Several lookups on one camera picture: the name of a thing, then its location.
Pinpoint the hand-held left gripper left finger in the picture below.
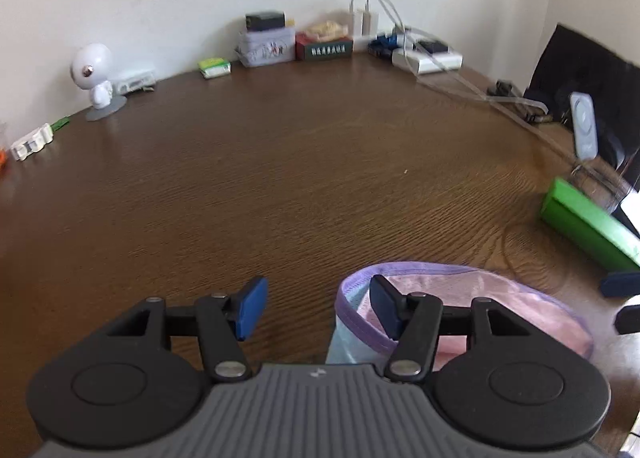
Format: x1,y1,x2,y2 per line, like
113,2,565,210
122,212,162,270
105,276,269,383

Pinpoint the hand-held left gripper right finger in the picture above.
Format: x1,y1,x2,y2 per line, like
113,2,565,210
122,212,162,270
369,274,531,384

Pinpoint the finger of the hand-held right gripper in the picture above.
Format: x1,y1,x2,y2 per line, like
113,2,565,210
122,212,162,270
614,304,640,335
600,272,640,299

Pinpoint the pink and blue mesh garment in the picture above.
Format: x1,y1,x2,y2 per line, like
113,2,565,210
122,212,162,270
326,262,594,371

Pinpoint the grey white charger stand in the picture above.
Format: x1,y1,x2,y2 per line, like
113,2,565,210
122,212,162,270
570,92,601,161

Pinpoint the black metal clamp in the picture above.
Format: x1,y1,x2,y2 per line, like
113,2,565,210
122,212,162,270
487,80,551,126

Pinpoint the black chair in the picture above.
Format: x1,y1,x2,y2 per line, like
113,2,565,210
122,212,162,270
522,24,640,189

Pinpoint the green and white packet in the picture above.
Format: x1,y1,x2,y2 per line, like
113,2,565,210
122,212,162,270
197,56,232,79

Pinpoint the printed tin box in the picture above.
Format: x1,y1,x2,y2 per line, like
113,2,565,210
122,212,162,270
235,28,297,68

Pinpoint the dark red box green label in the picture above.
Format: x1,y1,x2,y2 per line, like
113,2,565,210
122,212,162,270
295,31,354,62

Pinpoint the white plastic device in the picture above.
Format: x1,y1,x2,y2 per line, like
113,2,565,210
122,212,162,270
10,124,55,162

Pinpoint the clear snack bag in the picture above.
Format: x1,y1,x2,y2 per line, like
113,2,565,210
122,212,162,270
306,20,349,38

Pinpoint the black power adapter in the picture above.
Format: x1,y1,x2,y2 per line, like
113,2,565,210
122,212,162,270
245,11,287,32

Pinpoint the white round-headed robot toy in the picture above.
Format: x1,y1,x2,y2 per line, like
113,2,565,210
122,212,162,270
70,44,128,122

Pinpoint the white charging cable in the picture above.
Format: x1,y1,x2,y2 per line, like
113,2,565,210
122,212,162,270
349,0,616,199

